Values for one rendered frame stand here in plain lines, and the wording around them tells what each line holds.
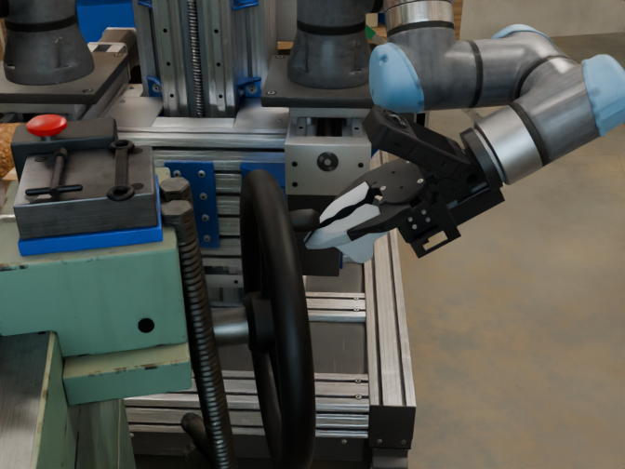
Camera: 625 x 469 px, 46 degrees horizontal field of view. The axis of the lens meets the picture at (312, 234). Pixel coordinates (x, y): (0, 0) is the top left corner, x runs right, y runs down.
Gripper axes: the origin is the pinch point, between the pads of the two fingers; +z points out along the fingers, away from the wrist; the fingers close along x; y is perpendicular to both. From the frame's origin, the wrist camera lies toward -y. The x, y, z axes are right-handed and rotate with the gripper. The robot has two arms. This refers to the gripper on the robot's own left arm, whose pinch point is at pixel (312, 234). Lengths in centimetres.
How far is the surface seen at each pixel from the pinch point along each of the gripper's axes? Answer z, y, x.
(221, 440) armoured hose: 15.5, 3.5, -17.0
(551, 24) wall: -126, 193, 322
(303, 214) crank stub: -0.6, -3.3, -0.6
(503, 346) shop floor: -12, 110, 63
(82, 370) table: 16.2, -15.5, -21.6
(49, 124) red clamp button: 10.0, -28.4, -9.3
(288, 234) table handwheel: -1.5, -13.1, -15.8
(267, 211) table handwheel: -0.6, -14.4, -13.4
